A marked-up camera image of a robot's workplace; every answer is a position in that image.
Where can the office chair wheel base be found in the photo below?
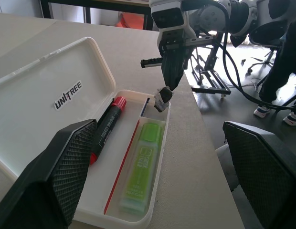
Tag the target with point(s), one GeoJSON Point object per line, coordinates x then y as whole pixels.
{"type": "Point", "coordinates": [262, 60]}

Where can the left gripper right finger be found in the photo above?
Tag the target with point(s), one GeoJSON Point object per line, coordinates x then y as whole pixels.
{"type": "Point", "coordinates": [267, 171]}

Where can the white blue red sneaker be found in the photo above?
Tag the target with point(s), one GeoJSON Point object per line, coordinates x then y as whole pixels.
{"type": "Point", "coordinates": [261, 111]}
{"type": "Point", "coordinates": [292, 119]}

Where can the small black white eraser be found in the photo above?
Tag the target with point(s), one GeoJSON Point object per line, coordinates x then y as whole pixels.
{"type": "Point", "coordinates": [163, 99]}

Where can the white plastic pencil case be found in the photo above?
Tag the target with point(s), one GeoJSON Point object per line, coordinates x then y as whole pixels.
{"type": "Point", "coordinates": [38, 95]}

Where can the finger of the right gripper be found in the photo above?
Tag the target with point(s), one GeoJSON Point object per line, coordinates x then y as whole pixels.
{"type": "Point", "coordinates": [179, 69]}
{"type": "Point", "coordinates": [168, 69]}

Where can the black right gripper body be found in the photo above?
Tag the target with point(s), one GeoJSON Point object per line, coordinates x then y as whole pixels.
{"type": "Point", "coordinates": [173, 40]}

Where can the green highlighter pen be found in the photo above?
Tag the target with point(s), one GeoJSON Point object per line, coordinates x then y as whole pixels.
{"type": "Point", "coordinates": [143, 164]}

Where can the black wheeled metal stand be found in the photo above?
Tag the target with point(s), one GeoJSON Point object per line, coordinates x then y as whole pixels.
{"type": "Point", "coordinates": [212, 78]}

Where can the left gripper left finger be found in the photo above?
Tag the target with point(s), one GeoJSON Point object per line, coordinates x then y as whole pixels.
{"type": "Point", "coordinates": [43, 181]}

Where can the black metal table frame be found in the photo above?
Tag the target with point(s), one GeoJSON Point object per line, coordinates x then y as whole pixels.
{"type": "Point", "coordinates": [87, 14]}

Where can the orange object under table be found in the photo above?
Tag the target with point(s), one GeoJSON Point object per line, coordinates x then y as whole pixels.
{"type": "Point", "coordinates": [130, 21]}

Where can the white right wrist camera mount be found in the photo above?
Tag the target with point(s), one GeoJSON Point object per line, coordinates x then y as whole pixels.
{"type": "Point", "coordinates": [168, 15]}

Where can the person legs in dark trousers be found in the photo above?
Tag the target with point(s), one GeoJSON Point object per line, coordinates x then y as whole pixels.
{"type": "Point", "coordinates": [281, 71]}

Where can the black marker with red cap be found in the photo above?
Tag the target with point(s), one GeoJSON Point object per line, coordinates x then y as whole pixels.
{"type": "Point", "coordinates": [109, 126]}

